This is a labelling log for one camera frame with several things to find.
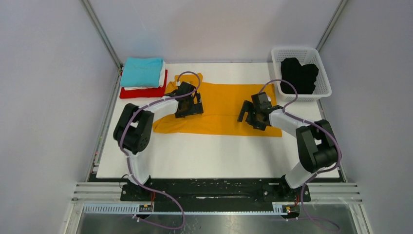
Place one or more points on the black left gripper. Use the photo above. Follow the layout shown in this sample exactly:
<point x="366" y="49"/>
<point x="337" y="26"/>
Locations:
<point x="195" y="108"/>

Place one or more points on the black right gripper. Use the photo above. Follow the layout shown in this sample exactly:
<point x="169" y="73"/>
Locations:
<point x="246" y="107"/>

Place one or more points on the yellow t shirt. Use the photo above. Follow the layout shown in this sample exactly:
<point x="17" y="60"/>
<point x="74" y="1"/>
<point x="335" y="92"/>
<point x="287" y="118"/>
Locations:
<point x="221" y="104"/>

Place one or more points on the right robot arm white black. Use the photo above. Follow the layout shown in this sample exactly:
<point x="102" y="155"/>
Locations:
<point x="316" y="144"/>

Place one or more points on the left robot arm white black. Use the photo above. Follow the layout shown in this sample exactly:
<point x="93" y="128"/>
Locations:
<point x="133" y="133"/>

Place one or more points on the folded red t shirt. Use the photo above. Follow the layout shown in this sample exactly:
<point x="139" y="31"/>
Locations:
<point x="145" y="93"/>

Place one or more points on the folded white t shirt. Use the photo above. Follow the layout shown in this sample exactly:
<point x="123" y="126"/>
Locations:
<point x="161" y="80"/>

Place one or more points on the folded cyan t shirt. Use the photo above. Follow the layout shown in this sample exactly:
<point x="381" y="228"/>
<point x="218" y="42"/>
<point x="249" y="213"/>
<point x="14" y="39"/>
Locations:
<point x="141" y="72"/>

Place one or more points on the black t shirt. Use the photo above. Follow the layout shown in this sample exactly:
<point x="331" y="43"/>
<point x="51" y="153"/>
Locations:
<point x="301" y="77"/>

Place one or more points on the white plastic laundry basket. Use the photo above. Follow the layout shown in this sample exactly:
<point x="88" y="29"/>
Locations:
<point x="305" y="55"/>

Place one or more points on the left controller board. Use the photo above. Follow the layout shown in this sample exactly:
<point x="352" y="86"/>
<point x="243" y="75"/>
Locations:
<point x="145" y="208"/>

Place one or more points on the controller board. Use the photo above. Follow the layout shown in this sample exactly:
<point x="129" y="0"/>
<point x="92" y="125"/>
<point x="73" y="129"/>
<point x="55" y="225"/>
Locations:
<point x="145" y="208"/>
<point x="286" y="209"/>

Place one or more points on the right controller board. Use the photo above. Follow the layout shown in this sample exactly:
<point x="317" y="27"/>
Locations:
<point x="286" y="209"/>

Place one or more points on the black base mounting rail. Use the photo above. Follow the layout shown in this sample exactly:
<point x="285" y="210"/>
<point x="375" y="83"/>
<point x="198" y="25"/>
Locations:
<point x="207" y="195"/>

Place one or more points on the right aluminium corner post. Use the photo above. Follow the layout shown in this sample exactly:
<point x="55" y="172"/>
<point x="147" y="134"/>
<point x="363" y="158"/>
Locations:
<point x="334" y="19"/>

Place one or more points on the aluminium corner post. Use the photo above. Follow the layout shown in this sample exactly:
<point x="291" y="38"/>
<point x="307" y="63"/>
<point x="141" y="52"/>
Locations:
<point x="101" y="32"/>
<point x="334" y="19"/>

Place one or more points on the white slotted cable duct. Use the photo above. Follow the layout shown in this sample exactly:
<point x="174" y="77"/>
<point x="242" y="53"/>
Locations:
<point x="132" y="209"/>

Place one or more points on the left aluminium corner post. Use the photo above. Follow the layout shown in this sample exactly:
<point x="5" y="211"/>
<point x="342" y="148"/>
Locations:
<point x="101" y="32"/>

